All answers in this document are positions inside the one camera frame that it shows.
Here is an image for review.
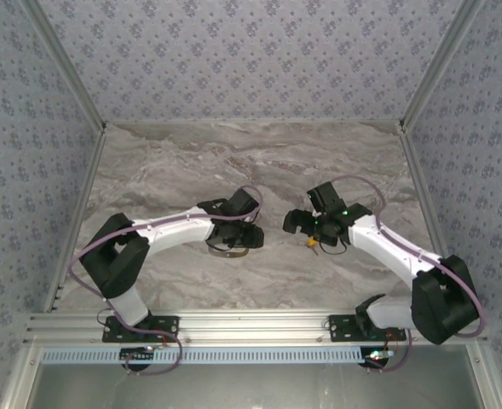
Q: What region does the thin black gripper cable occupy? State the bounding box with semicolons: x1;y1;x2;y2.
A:
318;235;350;257

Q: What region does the wide aluminium base rail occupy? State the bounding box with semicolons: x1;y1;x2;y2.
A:
24;310;488;346

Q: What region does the grey slotted cable duct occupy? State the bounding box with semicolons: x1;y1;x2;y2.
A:
40;347;399;366

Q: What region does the aluminium corner post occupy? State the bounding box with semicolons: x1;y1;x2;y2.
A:
398;0;487;133
20;0;109;133

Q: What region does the aluminium frame bar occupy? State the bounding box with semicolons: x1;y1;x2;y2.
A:
0;344;43;409
467;344;502;409

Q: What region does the aluminium side rail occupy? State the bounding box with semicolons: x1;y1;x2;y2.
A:
43;130;107;314
399;130;443;261

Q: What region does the small circuit board with LEDs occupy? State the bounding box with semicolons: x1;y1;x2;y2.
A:
119;345;156;372
359;345;395;370

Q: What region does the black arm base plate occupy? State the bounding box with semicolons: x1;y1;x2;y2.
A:
101;314;180;343
329;314;407;343

